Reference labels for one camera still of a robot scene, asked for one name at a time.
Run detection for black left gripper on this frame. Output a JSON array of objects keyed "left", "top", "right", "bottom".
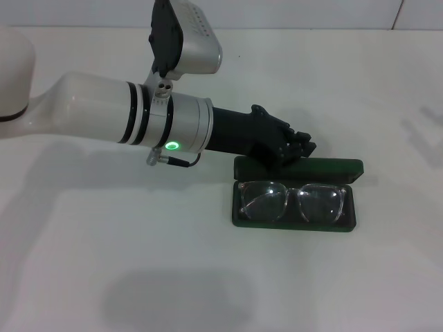
[{"left": 204, "top": 103, "right": 318, "bottom": 171}]

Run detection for green glasses case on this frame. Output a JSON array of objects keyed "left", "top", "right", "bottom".
[{"left": 230, "top": 155, "right": 365, "bottom": 232}]

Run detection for clear frame glasses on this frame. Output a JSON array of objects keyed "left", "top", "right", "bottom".
[{"left": 237, "top": 180, "right": 347, "bottom": 223}]

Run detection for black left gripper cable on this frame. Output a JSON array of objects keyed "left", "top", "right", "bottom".
[{"left": 145, "top": 147, "right": 202, "bottom": 169}]

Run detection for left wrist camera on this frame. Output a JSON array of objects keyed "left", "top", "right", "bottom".
[{"left": 147, "top": 0, "right": 223, "bottom": 81}]

